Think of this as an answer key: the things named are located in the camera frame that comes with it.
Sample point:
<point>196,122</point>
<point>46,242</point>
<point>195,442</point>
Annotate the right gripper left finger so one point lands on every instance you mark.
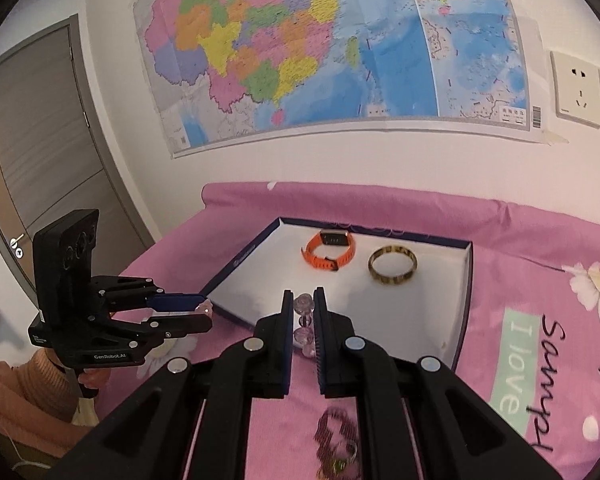
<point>190,420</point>

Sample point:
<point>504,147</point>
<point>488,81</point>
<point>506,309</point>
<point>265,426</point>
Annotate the person left hand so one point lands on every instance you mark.
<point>95,378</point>

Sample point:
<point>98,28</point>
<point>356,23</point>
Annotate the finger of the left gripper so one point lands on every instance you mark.
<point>180,325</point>
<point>176,302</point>

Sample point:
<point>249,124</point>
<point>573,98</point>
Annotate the tortoiseshell bangle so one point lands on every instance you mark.
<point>392,265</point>

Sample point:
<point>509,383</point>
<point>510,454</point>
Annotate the black tracking camera box left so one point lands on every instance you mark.
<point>62,258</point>

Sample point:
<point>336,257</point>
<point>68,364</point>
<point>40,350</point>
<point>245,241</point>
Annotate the colourful wall map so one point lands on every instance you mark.
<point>225,71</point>

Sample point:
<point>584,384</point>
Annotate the grey wooden door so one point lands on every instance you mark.
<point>54,157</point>

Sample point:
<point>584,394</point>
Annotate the pink floral bed sheet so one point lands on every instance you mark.
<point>508,296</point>

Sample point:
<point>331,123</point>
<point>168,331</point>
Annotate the pink sweater left sleeve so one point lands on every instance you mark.
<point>37,405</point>

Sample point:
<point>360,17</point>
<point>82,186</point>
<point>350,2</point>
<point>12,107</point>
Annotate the orange smart watch band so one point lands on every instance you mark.
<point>329,250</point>

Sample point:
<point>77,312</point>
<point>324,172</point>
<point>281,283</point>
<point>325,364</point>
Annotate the dark blue box tray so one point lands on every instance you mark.
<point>426,316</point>

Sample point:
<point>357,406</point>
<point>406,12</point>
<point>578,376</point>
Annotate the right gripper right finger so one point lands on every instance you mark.
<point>416,420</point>

